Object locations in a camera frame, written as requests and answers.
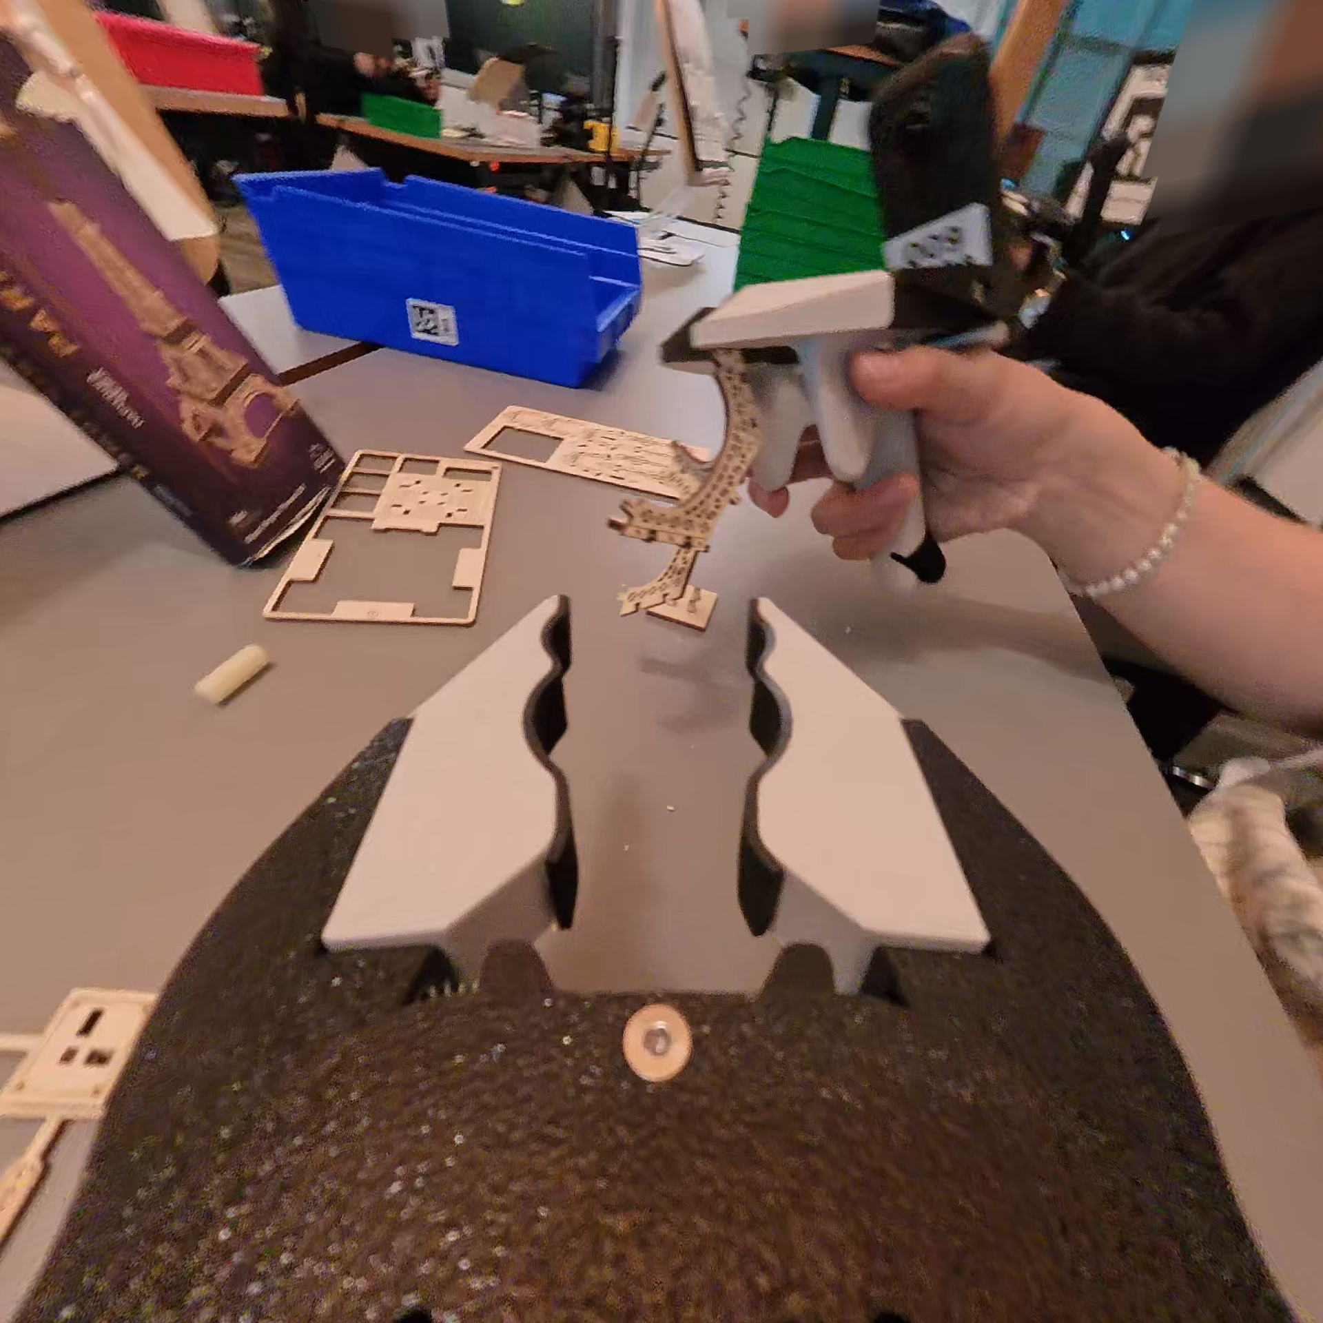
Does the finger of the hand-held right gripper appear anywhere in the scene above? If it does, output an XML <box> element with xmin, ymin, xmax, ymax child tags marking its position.
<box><xmin>659</xmin><ymin>269</ymin><xmax>899</xmax><ymax>371</ymax></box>

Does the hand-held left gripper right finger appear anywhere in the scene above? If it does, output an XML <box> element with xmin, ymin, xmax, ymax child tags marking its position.
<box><xmin>737</xmin><ymin>596</ymin><xmax>993</xmax><ymax>995</ymax></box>

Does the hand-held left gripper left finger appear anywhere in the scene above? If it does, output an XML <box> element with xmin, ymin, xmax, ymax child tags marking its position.
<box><xmin>319</xmin><ymin>595</ymin><xmax>579</xmax><ymax>982</ymax></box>

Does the wooden tower arch assembly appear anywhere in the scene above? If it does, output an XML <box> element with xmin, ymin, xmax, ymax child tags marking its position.
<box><xmin>609</xmin><ymin>349</ymin><xmax>766</xmax><ymax>622</ymax></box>

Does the grey desk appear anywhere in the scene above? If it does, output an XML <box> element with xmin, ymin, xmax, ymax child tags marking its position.
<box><xmin>0</xmin><ymin>236</ymin><xmax>1293</xmax><ymax>1323</ymax></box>

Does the person's right hand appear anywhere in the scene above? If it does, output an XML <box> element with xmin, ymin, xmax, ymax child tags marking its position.
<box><xmin>746</xmin><ymin>343</ymin><xmax>1091</xmax><ymax>584</ymax></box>

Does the green plastic bin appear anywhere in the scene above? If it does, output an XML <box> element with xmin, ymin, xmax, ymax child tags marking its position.
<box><xmin>733</xmin><ymin>137</ymin><xmax>889</xmax><ymax>296</ymax></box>

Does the narrow wooden part sheet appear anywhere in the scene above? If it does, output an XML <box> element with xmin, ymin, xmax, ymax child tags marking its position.
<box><xmin>463</xmin><ymin>404</ymin><xmax>715</xmax><ymax>497</ymax></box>

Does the white sign board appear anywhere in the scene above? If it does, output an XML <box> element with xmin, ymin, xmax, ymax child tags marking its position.
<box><xmin>653</xmin><ymin>0</ymin><xmax>733</xmax><ymax>189</ymax></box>

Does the pale wax stick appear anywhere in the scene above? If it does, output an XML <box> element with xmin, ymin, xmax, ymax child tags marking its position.
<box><xmin>193</xmin><ymin>644</ymin><xmax>272</xmax><ymax>707</ymax></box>

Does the blue plastic bin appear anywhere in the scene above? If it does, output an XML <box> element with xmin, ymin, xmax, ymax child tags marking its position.
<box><xmin>231</xmin><ymin>167</ymin><xmax>644</xmax><ymax>390</ymax></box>

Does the wide wooden part sheet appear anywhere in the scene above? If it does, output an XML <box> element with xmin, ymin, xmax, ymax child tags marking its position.
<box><xmin>261</xmin><ymin>448</ymin><xmax>503</xmax><ymax>628</ymax></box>

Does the wooden sheet with slotted plate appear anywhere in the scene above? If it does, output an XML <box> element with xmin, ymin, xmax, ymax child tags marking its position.
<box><xmin>0</xmin><ymin>986</ymin><xmax>159</xmax><ymax>1241</ymax></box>

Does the small green bin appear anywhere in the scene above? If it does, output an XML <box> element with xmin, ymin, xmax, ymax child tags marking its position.
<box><xmin>359</xmin><ymin>92</ymin><xmax>445</xmax><ymax>140</ymax></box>

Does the purple tower kit box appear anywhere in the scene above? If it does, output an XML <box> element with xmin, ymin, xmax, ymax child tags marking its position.
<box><xmin>0</xmin><ymin>25</ymin><xmax>348</xmax><ymax>570</ymax></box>

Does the red plastic bin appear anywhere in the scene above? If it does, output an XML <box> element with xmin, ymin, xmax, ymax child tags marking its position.
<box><xmin>92</xmin><ymin>11</ymin><xmax>266</xmax><ymax>99</ymax></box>

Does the wooden post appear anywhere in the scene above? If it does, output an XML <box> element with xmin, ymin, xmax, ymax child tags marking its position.
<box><xmin>985</xmin><ymin>0</ymin><xmax>1075</xmax><ymax>115</ymax></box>

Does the white bead bracelet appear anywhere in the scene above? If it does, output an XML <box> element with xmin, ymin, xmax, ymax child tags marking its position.
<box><xmin>1056</xmin><ymin>447</ymin><xmax>1206</xmax><ymax>603</ymax></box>

